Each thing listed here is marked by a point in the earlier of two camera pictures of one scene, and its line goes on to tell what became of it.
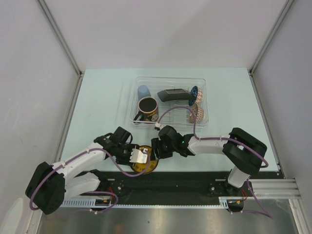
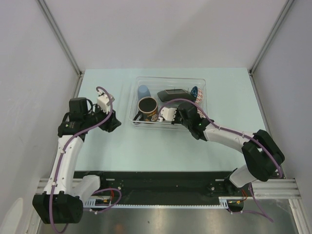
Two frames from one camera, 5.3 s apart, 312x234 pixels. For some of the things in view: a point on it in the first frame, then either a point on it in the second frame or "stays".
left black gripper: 126,161 → 111,124
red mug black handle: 148,110 stays
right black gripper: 156,143 → 175,121
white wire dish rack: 161,102 stays
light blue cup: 143,92 stays
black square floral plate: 176,94 stays
